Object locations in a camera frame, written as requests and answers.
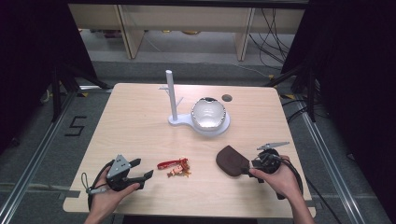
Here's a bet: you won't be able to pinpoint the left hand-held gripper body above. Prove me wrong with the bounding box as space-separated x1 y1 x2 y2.
106 153 146 192

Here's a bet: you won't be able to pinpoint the dark curtain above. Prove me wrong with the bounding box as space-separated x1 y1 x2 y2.
0 0 98 155
280 0 396 217

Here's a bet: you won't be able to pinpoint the black metal stand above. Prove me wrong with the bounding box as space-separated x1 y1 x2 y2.
49 60 114 123
263 62 322 123

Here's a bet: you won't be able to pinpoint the brown leather pouch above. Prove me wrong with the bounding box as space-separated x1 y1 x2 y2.
215 145 252 178

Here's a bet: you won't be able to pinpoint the person's right hand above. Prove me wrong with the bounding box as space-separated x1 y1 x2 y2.
248 154 302 201

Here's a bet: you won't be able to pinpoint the silver rimmed white bowl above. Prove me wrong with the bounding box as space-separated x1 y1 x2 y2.
190 96 227 132

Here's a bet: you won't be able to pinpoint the person's left hand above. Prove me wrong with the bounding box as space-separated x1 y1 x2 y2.
89 167 142 218

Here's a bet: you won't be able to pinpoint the aluminium floor rail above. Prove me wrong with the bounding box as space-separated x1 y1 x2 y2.
294 98 369 224
0 88 80 224

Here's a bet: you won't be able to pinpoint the bundle of black cables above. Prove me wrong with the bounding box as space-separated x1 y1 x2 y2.
247 7 296 71

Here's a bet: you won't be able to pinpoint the light wooden cabinet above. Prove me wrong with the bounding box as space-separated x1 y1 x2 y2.
68 3 306 62

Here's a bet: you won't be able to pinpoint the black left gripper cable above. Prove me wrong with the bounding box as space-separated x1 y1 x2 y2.
87 159 116 213

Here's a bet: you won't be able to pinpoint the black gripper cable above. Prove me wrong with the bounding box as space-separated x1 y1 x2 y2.
271 154 339 224
87 159 116 213

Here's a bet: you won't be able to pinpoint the grey lanyard loop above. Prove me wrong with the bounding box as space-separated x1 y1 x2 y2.
80 172 108 196

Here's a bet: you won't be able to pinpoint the black floor cables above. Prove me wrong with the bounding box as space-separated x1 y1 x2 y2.
280 98 314 124

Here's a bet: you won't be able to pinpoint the white stand with pole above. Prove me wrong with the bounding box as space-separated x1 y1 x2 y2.
158 69 232 137

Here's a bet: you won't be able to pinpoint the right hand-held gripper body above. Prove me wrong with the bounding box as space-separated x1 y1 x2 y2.
250 141 290 175

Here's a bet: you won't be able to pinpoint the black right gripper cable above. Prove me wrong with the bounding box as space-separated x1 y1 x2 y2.
271 154 339 224

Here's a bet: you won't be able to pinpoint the red strap toy figure keychain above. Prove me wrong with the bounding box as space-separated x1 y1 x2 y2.
156 157 192 179

